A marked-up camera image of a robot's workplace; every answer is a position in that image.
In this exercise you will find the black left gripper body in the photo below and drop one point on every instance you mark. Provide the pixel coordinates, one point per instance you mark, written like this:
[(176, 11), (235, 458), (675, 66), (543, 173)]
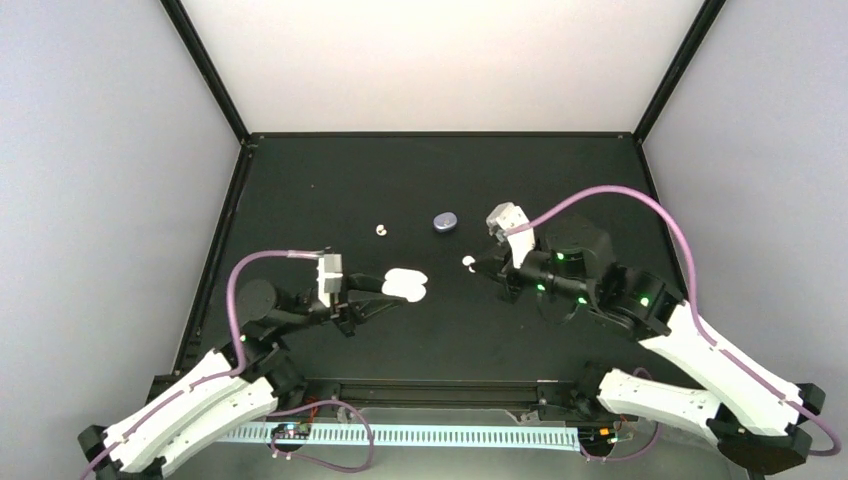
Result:
[(340, 312)]

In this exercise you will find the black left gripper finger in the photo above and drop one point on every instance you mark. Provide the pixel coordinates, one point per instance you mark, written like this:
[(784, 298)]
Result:
[(364, 309), (365, 283)]

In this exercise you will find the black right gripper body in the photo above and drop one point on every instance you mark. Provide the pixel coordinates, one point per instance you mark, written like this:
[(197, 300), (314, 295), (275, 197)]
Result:
[(510, 288)]

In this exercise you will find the white oval charging case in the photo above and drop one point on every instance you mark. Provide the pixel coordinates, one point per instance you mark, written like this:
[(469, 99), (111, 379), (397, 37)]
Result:
[(408, 284)]

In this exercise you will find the lavender earbud charging case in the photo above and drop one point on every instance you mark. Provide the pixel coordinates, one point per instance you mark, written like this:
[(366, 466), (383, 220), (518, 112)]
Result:
[(445, 222)]

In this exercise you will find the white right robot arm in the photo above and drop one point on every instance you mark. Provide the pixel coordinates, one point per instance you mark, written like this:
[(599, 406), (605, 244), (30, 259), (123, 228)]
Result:
[(752, 417)]

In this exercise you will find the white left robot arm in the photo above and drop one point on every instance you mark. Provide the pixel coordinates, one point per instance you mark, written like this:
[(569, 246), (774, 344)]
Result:
[(251, 376)]

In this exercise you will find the small circuit board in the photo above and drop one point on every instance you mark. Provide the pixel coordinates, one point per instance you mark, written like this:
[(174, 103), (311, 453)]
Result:
[(291, 432)]

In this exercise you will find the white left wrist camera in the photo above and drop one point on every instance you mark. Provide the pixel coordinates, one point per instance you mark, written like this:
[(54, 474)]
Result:
[(330, 276)]

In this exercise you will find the black frame rail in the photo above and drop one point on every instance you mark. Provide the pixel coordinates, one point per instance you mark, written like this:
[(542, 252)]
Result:
[(515, 396)]

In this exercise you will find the light blue slotted cable duct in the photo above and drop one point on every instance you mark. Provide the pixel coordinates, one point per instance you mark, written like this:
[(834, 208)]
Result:
[(558, 438)]

